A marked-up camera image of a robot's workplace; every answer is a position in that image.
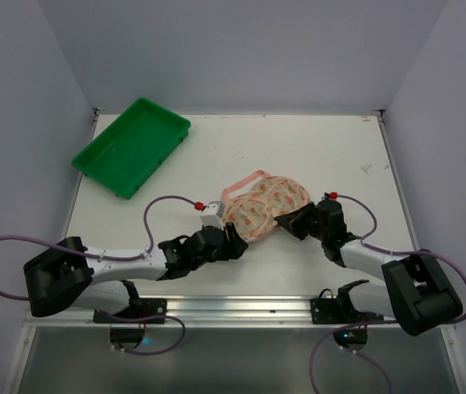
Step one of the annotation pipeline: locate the floral mesh laundry bag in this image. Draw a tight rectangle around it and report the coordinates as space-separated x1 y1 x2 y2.
222 170 311 242

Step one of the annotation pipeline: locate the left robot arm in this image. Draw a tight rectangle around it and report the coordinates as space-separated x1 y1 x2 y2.
23 222 248 318

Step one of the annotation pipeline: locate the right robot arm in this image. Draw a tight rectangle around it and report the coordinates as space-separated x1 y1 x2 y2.
276 197 466 336

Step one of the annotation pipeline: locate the green plastic tray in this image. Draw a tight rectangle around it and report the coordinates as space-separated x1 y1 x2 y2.
71 98 191 199

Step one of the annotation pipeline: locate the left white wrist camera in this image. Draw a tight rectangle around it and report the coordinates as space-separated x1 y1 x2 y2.
200 201 225 229

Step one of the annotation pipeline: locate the aluminium mounting rail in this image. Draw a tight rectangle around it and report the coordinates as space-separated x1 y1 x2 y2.
23 295 455 329

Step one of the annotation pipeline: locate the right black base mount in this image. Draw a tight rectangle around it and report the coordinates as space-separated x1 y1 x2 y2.
309 289 384 325

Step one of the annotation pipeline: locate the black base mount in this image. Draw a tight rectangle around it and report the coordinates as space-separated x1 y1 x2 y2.
93 298 167 324
309 289 384 325

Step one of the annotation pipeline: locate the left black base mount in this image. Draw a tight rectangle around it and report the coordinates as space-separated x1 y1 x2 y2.
93 298 167 324

